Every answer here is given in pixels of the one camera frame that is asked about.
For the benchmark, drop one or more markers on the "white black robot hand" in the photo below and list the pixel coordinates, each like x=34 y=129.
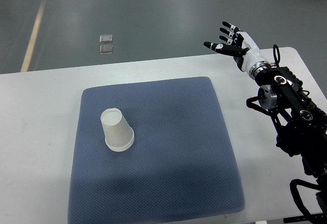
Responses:
x=239 y=45

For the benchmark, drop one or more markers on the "white paper cup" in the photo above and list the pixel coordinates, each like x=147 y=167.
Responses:
x=121 y=148
x=116 y=129

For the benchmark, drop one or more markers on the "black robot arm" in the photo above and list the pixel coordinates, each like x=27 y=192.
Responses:
x=300 y=126

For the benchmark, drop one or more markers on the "blue grey fabric cushion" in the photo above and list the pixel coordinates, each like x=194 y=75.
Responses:
x=181 y=165

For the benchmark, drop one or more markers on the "lower metal floor plate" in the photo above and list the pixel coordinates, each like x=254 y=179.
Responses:
x=106 y=49

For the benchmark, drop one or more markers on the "metal floor plate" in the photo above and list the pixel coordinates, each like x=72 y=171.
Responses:
x=106 y=38
x=106 y=49

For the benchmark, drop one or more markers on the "upper metal floor plate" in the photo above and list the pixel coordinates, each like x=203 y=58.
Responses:
x=106 y=38

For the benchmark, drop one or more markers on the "white paper cup on cushion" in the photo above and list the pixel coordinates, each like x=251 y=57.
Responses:
x=121 y=148

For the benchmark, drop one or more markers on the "black table frame bracket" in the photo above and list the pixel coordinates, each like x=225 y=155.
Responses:
x=304 y=219

